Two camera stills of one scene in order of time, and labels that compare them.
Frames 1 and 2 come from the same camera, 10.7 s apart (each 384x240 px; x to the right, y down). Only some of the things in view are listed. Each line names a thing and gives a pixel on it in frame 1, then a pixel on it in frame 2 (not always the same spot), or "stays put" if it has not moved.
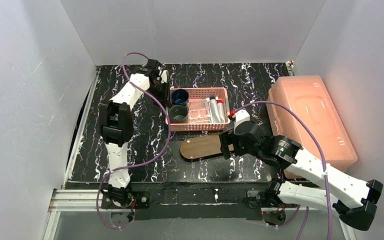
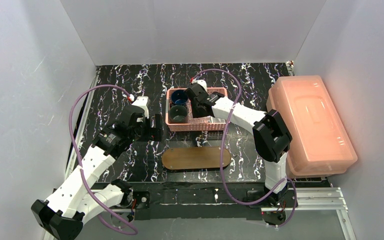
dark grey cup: (178, 114) stays put
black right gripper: (227, 144) -> (194, 96)
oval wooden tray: (203, 147) -> (194, 158)
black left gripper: (162, 88) -> (148, 127)
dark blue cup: (179, 97) stays put
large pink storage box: (308, 95) stays put
